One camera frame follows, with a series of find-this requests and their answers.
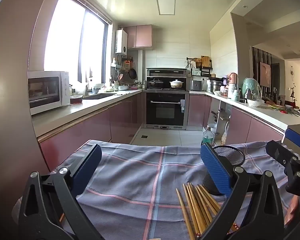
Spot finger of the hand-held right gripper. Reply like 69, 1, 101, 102
284, 128, 300, 160
265, 140, 300, 173

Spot pink peninsula base cabinets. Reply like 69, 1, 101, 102
225, 106, 285, 145

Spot framed wall picture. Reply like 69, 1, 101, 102
260, 62, 271, 87

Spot white water heater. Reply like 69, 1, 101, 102
115, 29, 128, 54

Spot black wall rack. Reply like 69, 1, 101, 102
186, 56, 213, 77

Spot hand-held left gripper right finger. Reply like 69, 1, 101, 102
200, 142, 287, 240

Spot black mesh holder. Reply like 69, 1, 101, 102
202, 145, 246, 196

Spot bundle of wooden chopsticks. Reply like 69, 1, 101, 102
175, 183, 240, 240

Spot white casserole pot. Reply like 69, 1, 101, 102
169, 79, 186, 89

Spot white microwave oven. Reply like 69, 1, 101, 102
28, 71, 70, 115

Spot black cooking pot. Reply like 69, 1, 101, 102
148, 79, 164, 89

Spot steel steamer pot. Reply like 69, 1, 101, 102
209, 81, 222, 93

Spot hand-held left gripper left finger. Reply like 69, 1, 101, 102
18, 144, 103, 240

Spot kitchen window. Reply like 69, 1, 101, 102
44, 0, 108, 85

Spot pink wall cabinets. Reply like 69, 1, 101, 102
124, 25, 152, 50

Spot person's right hand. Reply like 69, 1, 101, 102
284, 195, 300, 227

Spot range hood stove unit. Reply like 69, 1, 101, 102
146, 68, 187, 90

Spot green appliance in plastic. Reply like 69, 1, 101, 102
242, 77, 262, 100

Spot ceiling light panel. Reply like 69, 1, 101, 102
156, 0, 176, 15

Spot pink sink base cabinets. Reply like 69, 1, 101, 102
37, 91, 143, 170

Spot grey checked tablecloth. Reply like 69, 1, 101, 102
11, 139, 300, 240

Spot pink thermos jug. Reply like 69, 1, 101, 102
227, 72, 238, 98

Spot built-in black oven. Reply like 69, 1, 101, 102
143, 91, 190, 130

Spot white bowl in plastic bag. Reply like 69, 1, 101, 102
247, 99, 265, 107

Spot red and green vegetables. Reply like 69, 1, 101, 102
267, 102, 300, 117

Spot grey refrigerator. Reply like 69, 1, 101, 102
0, 0, 73, 170

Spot narrow pink base cabinet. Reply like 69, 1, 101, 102
189, 94, 212, 130

